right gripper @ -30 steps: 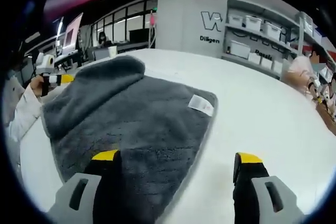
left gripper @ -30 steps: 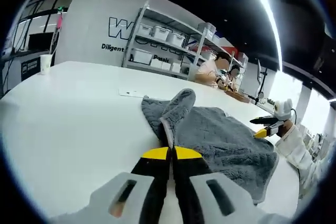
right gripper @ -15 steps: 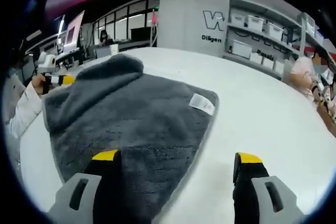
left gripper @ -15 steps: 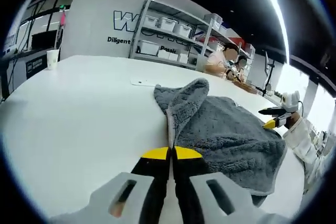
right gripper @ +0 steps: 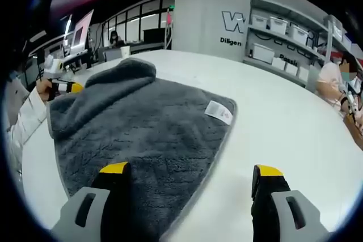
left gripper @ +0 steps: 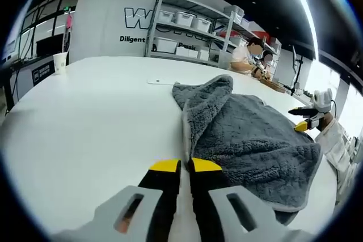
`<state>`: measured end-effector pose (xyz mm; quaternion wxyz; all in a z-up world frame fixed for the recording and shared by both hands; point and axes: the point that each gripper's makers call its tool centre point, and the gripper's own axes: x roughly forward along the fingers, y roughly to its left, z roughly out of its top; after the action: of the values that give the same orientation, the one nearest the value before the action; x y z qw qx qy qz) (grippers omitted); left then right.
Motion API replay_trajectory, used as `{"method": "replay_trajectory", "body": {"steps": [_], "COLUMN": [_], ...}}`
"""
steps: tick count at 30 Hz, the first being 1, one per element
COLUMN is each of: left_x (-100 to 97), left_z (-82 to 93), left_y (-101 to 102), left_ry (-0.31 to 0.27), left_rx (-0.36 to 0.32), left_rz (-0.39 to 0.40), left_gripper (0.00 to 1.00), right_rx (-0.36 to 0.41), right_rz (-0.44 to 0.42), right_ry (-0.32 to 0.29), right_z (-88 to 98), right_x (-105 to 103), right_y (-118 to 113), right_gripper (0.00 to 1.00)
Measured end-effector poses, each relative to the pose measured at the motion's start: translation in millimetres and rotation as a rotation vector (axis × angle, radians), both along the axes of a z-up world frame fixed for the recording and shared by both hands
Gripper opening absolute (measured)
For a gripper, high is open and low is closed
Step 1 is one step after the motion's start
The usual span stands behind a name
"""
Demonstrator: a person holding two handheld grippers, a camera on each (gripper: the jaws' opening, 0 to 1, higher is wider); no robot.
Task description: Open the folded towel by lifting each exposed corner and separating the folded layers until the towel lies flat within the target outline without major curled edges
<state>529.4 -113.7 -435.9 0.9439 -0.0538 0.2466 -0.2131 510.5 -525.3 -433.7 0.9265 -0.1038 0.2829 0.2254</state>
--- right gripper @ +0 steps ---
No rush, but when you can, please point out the grey fluffy towel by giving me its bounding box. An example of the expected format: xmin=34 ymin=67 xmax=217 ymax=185
xmin=47 ymin=57 xmax=238 ymax=242

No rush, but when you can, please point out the open laptop with pink screen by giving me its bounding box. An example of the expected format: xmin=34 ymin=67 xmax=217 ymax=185
xmin=64 ymin=9 xmax=95 ymax=58

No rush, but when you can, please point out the person's left hand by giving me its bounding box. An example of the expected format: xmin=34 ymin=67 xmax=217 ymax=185
xmin=36 ymin=79 xmax=57 ymax=102

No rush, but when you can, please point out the person's head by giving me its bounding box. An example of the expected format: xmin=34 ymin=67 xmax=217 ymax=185
xmin=7 ymin=40 xmax=31 ymax=87

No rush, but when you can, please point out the grey reception counter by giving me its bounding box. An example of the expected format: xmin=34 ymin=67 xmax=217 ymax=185
xmin=98 ymin=42 xmax=171 ymax=63

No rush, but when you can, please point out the black monitor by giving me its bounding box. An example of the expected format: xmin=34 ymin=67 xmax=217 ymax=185
xmin=143 ymin=28 xmax=165 ymax=43

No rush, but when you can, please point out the brown wooden tray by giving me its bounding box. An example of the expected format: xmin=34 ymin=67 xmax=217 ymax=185
xmin=343 ymin=114 xmax=363 ymax=150

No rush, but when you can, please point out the large white storage box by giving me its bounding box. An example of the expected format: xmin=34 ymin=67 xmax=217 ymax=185
xmin=251 ymin=43 xmax=275 ymax=63

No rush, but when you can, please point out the grey metal shelving rack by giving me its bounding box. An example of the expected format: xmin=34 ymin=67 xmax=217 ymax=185
xmin=243 ymin=0 xmax=330 ymax=87
xmin=323 ymin=14 xmax=363 ymax=70

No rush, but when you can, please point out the white lidded storage bin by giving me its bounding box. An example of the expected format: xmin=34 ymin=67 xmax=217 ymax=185
xmin=251 ymin=15 xmax=269 ymax=29
xmin=269 ymin=16 xmax=289 ymax=35
xmin=288 ymin=24 xmax=309 ymax=45

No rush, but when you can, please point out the clear storage bin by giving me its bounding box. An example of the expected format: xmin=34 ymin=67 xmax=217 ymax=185
xmin=324 ymin=15 xmax=344 ymax=39

